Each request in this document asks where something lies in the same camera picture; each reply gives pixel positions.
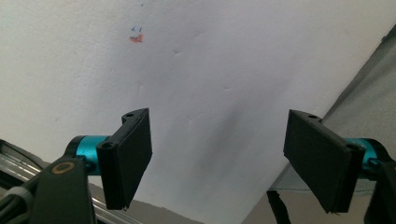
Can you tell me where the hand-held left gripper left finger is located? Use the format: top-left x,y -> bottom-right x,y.
64,107 -> 153,211

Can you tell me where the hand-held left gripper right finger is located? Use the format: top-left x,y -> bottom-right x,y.
283,108 -> 390,215

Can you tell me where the silver metal rail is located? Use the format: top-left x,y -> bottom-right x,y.
0,139 -> 145,224

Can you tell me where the grey cloth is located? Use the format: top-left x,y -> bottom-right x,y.
269,23 -> 396,195

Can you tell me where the black strap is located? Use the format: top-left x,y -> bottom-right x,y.
266,189 -> 292,224

